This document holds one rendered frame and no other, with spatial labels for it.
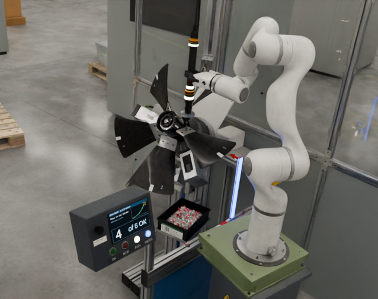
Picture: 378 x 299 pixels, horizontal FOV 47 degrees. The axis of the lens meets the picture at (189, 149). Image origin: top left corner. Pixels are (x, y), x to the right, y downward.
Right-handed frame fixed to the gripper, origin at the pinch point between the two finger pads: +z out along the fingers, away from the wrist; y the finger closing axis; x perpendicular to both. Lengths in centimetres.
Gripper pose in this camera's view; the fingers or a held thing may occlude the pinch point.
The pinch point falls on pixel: (191, 73)
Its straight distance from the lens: 206.2
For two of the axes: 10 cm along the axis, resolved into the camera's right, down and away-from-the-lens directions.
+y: 7.0, -2.7, 6.6
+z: -7.0, -3.9, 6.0
